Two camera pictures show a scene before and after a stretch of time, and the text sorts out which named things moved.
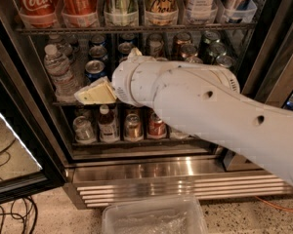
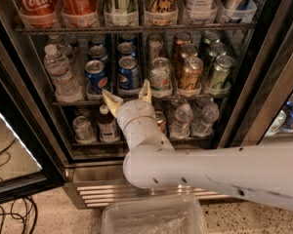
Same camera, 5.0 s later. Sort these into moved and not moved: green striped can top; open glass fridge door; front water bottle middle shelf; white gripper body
Moved: white gripper body
Not moved: open glass fridge door; green striped can top; front water bottle middle shelf
